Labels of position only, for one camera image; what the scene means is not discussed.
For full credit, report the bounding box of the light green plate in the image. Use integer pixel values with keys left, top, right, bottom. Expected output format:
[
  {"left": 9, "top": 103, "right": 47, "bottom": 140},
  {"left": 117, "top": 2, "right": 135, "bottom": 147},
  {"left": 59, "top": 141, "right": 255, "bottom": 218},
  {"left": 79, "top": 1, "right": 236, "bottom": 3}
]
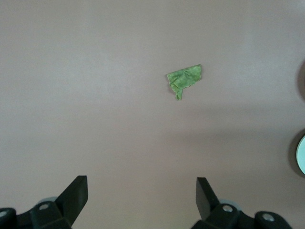
[{"left": 296, "top": 135, "right": 305, "bottom": 175}]

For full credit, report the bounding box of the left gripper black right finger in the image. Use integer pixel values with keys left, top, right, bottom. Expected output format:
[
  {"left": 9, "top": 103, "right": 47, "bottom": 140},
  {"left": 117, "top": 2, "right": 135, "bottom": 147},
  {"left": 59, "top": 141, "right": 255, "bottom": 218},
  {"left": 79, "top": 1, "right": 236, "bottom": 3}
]
[{"left": 190, "top": 177, "right": 257, "bottom": 229}]

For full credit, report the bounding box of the green lettuce leaf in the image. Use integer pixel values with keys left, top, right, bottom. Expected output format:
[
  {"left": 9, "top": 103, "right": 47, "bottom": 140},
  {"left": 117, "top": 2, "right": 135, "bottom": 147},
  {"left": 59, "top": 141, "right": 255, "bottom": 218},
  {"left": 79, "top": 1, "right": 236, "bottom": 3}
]
[{"left": 166, "top": 63, "right": 202, "bottom": 101}]

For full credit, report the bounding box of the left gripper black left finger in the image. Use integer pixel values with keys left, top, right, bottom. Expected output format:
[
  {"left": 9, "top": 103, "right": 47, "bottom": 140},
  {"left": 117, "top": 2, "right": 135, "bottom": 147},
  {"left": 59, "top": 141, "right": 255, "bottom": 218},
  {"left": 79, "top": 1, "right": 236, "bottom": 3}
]
[{"left": 30, "top": 176, "right": 88, "bottom": 229}]

